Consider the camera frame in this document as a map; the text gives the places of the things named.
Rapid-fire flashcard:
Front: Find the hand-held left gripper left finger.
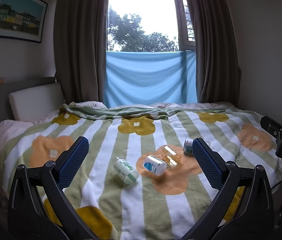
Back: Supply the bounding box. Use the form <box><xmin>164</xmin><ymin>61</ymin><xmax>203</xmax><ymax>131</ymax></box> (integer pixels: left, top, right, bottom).
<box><xmin>7</xmin><ymin>136</ymin><xmax>99</xmax><ymax>240</ymax></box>

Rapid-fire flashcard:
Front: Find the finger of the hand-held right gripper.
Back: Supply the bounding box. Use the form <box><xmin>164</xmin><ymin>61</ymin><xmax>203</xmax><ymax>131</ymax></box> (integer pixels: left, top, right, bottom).
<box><xmin>260</xmin><ymin>115</ymin><xmax>282</xmax><ymax>141</ymax></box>

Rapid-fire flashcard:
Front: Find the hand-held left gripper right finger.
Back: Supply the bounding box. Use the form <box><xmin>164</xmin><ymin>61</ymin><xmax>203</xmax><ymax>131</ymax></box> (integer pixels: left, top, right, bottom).
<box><xmin>181</xmin><ymin>137</ymin><xmax>274</xmax><ymax>240</ymax></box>

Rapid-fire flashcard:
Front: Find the teal patterned cup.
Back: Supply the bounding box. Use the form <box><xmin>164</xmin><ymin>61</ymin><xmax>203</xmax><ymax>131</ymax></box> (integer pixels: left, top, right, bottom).
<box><xmin>183</xmin><ymin>138</ymin><xmax>211</xmax><ymax>156</ymax></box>

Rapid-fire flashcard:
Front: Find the amber transparent cup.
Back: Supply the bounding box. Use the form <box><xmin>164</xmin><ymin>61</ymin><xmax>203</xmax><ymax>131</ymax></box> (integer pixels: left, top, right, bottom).
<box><xmin>161</xmin><ymin>145</ymin><xmax>182</xmax><ymax>169</ymax></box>

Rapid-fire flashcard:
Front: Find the white cup with blue label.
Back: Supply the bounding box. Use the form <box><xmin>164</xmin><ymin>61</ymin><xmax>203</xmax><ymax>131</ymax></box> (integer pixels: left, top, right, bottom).
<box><xmin>143</xmin><ymin>155</ymin><xmax>167</xmax><ymax>177</ymax></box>

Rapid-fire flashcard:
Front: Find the white cup with green dots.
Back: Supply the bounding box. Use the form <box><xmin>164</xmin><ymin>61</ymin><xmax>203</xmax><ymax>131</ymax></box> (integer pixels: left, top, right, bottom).
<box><xmin>115</xmin><ymin>157</ymin><xmax>139</xmax><ymax>185</ymax></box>

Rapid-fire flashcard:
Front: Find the striped floral blanket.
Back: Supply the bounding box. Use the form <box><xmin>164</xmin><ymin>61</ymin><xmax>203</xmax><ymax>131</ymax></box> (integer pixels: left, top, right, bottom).
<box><xmin>0</xmin><ymin>102</ymin><xmax>282</xmax><ymax>240</ymax></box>

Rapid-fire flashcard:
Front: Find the white headboard cushion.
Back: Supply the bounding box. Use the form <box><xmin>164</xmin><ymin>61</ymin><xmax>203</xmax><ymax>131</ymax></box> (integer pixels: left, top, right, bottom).
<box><xmin>8</xmin><ymin>83</ymin><xmax>66</xmax><ymax>122</ymax></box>

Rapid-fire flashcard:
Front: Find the white duvet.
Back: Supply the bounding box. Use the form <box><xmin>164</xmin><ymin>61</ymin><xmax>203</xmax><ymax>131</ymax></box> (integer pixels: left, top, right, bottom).
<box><xmin>0</xmin><ymin>101</ymin><xmax>236</xmax><ymax>167</ymax></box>

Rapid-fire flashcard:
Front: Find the brown curtain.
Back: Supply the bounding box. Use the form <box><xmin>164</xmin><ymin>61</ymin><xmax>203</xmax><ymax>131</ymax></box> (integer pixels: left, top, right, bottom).
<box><xmin>53</xmin><ymin>0</ymin><xmax>111</xmax><ymax>107</ymax></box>
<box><xmin>191</xmin><ymin>0</ymin><xmax>242</xmax><ymax>105</ymax></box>

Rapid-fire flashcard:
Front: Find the light blue cloth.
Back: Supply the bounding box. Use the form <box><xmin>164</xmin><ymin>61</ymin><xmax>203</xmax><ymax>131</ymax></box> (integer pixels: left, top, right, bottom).
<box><xmin>103</xmin><ymin>50</ymin><xmax>198</xmax><ymax>108</ymax></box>

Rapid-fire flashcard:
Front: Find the tree outside window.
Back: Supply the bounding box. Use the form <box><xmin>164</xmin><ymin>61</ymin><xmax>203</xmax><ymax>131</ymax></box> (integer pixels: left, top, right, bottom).
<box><xmin>108</xmin><ymin>4</ymin><xmax>179</xmax><ymax>52</ymax></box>

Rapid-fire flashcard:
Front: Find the framed picture of houses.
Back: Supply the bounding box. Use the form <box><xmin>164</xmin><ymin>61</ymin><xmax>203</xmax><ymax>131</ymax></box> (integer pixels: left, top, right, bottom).
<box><xmin>0</xmin><ymin>0</ymin><xmax>48</xmax><ymax>43</ymax></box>

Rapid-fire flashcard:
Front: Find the black cable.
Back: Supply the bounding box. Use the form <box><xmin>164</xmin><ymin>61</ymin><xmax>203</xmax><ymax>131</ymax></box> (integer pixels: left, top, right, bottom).
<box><xmin>271</xmin><ymin>177</ymin><xmax>282</xmax><ymax>193</ymax></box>

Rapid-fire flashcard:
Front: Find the window frame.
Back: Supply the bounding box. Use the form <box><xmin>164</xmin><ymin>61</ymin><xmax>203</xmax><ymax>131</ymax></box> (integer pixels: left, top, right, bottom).
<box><xmin>170</xmin><ymin>0</ymin><xmax>197</xmax><ymax>52</ymax></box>

